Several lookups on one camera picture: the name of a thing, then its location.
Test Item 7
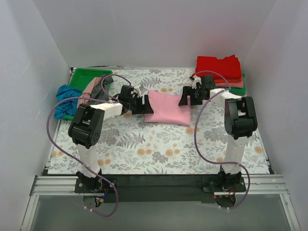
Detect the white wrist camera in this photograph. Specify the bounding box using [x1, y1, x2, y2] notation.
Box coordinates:
[132, 85, 144, 98]
[190, 76, 202, 89]

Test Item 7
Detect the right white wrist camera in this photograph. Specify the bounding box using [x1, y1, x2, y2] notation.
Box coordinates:
[190, 76, 202, 89]

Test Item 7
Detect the dusty pink t-shirt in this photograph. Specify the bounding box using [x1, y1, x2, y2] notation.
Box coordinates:
[77, 77, 102, 106]

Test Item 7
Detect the red folded t-shirt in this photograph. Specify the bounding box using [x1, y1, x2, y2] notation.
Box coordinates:
[195, 55, 242, 83]

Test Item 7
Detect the pink folded t-shirt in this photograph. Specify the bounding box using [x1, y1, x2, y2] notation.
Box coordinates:
[215, 80, 244, 89]

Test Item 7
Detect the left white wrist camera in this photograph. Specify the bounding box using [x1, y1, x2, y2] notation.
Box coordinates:
[132, 85, 144, 98]

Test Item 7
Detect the green plastic bin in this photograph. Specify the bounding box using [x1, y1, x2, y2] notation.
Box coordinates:
[62, 68, 114, 120]

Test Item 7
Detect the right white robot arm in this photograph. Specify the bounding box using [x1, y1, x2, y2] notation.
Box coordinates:
[179, 74, 257, 192]

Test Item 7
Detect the blue t-shirt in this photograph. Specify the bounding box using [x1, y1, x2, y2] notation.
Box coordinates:
[54, 85, 82, 119]

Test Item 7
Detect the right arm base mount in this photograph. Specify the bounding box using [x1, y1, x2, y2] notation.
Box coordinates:
[196, 175, 247, 208]

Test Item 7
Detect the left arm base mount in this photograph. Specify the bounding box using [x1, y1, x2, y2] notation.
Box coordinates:
[74, 177, 117, 208]

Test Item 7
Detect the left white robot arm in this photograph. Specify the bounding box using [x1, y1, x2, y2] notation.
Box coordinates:
[68, 85, 154, 192]

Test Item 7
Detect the green folded t-shirt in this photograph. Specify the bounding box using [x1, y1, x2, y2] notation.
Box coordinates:
[230, 73, 246, 96]

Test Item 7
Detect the aluminium frame rail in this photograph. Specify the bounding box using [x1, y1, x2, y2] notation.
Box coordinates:
[21, 174, 300, 231]

